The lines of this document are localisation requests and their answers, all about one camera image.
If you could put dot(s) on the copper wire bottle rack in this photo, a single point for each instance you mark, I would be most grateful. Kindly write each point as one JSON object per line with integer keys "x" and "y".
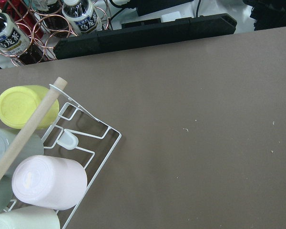
{"x": 48, "y": 32}

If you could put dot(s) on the wooden rack handle rod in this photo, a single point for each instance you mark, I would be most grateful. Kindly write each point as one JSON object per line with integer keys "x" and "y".
{"x": 25, "y": 133}

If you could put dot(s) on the oolong tea bottle left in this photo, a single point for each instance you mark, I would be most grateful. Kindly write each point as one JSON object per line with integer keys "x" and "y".
{"x": 14, "y": 42}

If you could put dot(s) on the black bar at table edge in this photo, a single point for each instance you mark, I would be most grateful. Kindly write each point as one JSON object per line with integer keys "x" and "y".
{"x": 140, "y": 34}

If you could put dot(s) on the mint green cup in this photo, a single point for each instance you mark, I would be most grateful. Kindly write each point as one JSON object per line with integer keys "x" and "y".
{"x": 6, "y": 192}

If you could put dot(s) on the white cup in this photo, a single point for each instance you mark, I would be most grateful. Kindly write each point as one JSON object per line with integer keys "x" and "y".
{"x": 31, "y": 217}

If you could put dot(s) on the oolong tea bottle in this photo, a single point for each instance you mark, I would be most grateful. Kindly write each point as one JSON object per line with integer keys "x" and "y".
{"x": 82, "y": 16}
{"x": 14, "y": 42}

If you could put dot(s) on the pink cup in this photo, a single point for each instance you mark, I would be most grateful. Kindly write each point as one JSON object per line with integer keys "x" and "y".
{"x": 49, "y": 182}

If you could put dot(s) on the grey cup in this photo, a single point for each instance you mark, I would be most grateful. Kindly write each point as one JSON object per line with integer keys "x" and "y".
{"x": 34, "y": 146}

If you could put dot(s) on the red can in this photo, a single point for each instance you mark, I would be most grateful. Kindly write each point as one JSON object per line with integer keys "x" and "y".
{"x": 20, "y": 12}

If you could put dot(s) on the oolong tea bottle right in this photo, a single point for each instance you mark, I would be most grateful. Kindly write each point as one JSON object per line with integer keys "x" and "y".
{"x": 82, "y": 16}

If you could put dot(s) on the white wire cup rack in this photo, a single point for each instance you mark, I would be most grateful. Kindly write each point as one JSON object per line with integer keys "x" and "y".
{"x": 78, "y": 146}

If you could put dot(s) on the yellow cup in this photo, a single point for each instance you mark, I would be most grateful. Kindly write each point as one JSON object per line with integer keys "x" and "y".
{"x": 18, "y": 103}

